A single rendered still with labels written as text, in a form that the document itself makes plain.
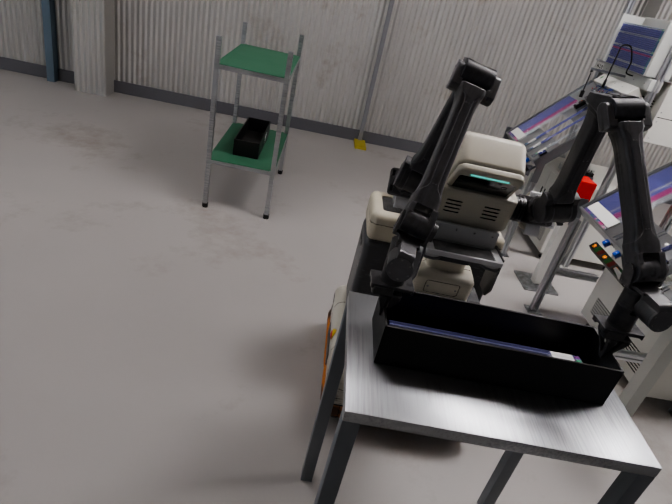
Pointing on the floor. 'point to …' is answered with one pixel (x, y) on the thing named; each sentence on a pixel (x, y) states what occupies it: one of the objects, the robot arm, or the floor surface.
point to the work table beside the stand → (468, 418)
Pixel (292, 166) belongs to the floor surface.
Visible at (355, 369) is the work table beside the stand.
